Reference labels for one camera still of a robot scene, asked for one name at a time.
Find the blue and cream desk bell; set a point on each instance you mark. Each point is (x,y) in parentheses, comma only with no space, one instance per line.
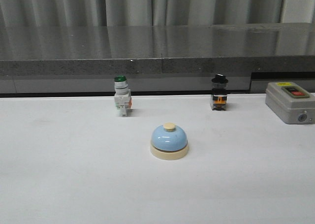
(169,142)

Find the grey granite counter ledge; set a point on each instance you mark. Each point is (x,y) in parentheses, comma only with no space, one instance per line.
(155,60)

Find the grey curtain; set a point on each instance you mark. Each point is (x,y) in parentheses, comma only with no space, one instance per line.
(42,13)

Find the green push button switch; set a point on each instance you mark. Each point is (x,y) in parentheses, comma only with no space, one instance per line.
(122,97)

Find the black selector knob switch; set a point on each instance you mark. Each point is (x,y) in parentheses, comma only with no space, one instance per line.
(219,95)

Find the grey start stop switch box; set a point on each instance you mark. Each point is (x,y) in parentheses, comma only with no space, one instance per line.
(290,102)

